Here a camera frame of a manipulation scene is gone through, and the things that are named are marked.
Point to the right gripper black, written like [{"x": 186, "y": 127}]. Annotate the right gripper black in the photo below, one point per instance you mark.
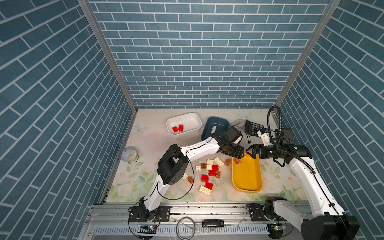
[{"x": 254, "y": 150}]

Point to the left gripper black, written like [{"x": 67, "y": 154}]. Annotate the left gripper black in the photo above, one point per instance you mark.
[{"x": 238, "y": 152}]

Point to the long white lego brick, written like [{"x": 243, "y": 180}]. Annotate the long white lego brick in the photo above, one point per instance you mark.
[{"x": 213, "y": 129}]

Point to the brown lego brick low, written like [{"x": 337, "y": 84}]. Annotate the brown lego brick low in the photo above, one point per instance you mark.
[{"x": 191, "y": 180}]

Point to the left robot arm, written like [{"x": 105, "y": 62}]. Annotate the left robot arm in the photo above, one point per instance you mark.
[{"x": 173, "y": 165}]

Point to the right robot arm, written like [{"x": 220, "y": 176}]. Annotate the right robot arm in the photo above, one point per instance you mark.
[{"x": 328, "y": 220}]

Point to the teal plastic bin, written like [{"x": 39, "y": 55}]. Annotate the teal plastic bin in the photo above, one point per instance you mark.
[{"x": 214, "y": 125}]

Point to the grey small box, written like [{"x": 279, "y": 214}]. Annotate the grey small box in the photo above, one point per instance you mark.
[{"x": 238, "y": 123}]

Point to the black calculator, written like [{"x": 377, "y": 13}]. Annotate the black calculator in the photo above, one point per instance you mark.
[{"x": 252, "y": 128}]

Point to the cream long lego brick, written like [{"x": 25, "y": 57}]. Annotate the cream long lego brick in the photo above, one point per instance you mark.
[{"x": 219, "y": 162}]

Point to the yellow plastic bin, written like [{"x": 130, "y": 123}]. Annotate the yellow plastic bin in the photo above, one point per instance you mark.
[{"x": 247, "y": 176}]

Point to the red lego cluster brick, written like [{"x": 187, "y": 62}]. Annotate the red lego cluster brick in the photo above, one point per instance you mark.
[{"x": 212, "y": 170}]

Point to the white plastic bin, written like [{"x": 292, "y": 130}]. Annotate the white plastic bin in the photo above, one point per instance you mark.
[{"x": 191, "y": 121}]

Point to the red lego brick bottom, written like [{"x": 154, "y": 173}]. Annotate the red lego brick bottom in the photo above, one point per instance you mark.
[{"x": 209, "y": 185}]

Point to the cream lego brick bottom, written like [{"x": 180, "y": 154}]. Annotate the cream lego brick bottom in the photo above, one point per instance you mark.
[{"x": 205, "y": 191}]

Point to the white dome timer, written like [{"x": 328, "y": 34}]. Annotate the white dome timer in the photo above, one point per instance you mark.
[{"x": 129, "y": 155}]

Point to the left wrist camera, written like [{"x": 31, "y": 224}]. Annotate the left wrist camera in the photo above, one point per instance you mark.
[{"x": 234, "y": 135}]

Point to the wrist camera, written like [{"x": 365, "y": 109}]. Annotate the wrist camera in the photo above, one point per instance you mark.
[
  {"x": 234, "y": 135},
  {"x": 264, "y": 134}
]

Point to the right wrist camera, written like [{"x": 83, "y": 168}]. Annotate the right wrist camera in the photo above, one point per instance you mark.
[{"x": 264, "y": 134}]

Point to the black remote on rail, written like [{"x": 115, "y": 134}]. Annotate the black remote on rail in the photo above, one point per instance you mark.
[{"x": 213, "y": 223}]

